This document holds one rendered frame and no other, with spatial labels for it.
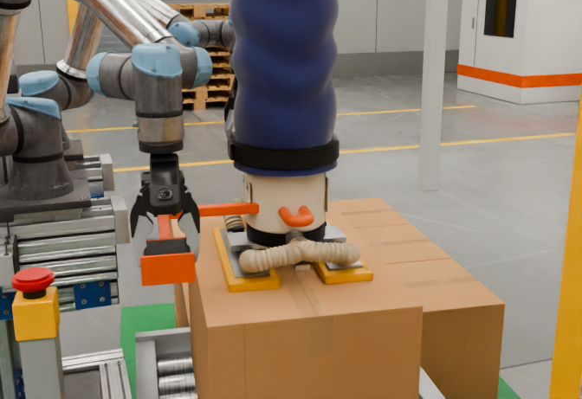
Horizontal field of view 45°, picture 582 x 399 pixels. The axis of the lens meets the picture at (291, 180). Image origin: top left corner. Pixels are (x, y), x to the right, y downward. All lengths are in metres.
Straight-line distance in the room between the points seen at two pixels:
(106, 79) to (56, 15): 10.27
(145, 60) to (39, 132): 0.66
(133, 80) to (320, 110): 0.42
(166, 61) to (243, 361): 0.54
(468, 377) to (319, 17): 1.44
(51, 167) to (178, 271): 0.67
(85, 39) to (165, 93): 1.17
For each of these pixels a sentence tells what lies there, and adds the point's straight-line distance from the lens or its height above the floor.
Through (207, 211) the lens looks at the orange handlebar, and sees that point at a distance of 1.43.
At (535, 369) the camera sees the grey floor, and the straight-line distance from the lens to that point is 3.15.
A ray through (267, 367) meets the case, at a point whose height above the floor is 0.86.
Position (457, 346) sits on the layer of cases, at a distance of 2.36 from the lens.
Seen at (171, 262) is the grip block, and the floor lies 1.09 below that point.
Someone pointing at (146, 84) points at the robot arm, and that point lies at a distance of 1.11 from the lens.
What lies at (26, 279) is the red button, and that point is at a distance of 1.29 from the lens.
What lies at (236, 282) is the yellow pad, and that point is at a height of 0.97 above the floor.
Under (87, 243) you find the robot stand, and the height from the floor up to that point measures 0.92.
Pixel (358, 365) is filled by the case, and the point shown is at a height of 0.84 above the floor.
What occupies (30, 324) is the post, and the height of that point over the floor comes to 0.96.
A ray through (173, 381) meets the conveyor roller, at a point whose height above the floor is 0.54.
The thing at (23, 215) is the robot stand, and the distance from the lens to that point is 1.77.
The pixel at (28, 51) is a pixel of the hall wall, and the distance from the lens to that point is 11.49.
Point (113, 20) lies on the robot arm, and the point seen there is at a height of 1.46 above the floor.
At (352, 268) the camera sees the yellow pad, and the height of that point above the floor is 0.97.
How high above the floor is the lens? 1.52
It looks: 15 degrees down
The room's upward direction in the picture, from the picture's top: straight up
